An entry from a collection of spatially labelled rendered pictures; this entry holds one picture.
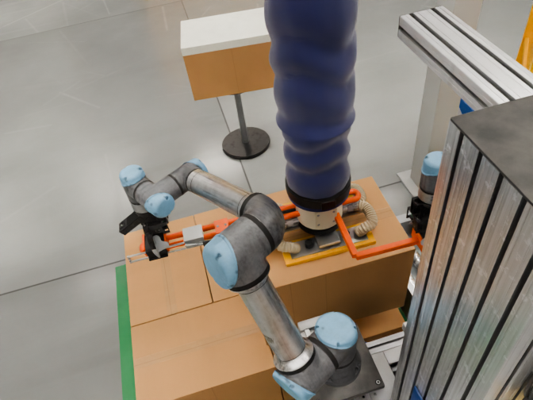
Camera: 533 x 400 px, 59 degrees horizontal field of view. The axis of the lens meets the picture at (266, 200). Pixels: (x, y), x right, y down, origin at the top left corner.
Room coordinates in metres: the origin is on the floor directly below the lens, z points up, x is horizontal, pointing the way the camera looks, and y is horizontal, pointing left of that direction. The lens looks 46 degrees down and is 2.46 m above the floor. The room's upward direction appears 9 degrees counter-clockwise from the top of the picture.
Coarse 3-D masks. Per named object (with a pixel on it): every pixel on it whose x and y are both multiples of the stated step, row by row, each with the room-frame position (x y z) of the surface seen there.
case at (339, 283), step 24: (360, 216) 1.17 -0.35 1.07; (384, 216) 1.15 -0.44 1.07; (288, 240) 1.11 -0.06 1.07; (384, 240) 1.04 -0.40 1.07; (312, 264) 0.99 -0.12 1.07; (336, 264) 0.97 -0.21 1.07; (360, 264) 0.96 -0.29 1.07; (384, 264) 0.97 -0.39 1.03; (408, 264) 0.98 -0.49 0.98; (288, 288) 0.92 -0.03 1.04; (312, 288) 0.93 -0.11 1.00; (336, 288) 0.95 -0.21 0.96; (360, 288) 0.96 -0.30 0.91; (384, 288) 0.97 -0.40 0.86; (312, 312) 0.93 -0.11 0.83; (360, 312) 0.96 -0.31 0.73
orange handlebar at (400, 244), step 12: (288, 204) 1.17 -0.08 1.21; (288, 216) 1.11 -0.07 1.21; (204, 228) 1.12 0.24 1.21; (216, 228) 1.10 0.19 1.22; (180, 240) 1.08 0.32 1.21; (348, 240) 0.96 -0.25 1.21; (408, 240) 0.92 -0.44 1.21; (360, 252) 0.90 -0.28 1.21; (372, 252) 0.90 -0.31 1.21; (384, 252) 0.90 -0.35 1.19
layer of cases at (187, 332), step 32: (192, 224) 1.76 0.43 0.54; (192, 256) 1.53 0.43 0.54; (128, 288) 1.39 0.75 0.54; (160, 288) 1.36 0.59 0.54; (192, 288) 1.33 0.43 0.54; (160, 320) 1.18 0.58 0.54; (192, 320) 1.16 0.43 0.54; (224, 320) 1.13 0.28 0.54; (384, 320) 1.00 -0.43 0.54; (160, 352) 1.02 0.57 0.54; (192, 352) 1.00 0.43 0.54; (224, 352) 0.97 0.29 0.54; (256, 352) 0.95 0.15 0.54; (160, 384) 0.88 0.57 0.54; (192, 384) 0.85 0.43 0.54; (224, 384) 0.84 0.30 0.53; (256, 384) 0.86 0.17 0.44
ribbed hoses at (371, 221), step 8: (352, 184) 1.27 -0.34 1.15; (360, 192) 1.21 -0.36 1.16; (360, 200) 1.17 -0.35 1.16; (360, 208) 1.15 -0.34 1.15; (368, 208) 1.13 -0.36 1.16; (368, 216) 1.10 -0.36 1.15; (376, 216) 1.09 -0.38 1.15; (368, 224) 1.07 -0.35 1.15; (376, 224) 1.07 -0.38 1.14; (360, 232) 1.06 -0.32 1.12; (280, 248) 1.03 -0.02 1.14; (288, 248) 1.02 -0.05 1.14; (296, 248) 1.03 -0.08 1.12
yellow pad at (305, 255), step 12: (348, 228) 1.11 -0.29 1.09; (300, 240) 1.08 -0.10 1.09; (312, 240) 1.06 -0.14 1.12; (360, 240) 1.04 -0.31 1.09; (372, 240) 1.03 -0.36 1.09; (300, 252) 1.03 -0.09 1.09; (312, 252) 1.02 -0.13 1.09; (324, 252) 1.02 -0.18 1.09; (336, 252) 1.01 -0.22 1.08; (288, 264) 0.99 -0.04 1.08
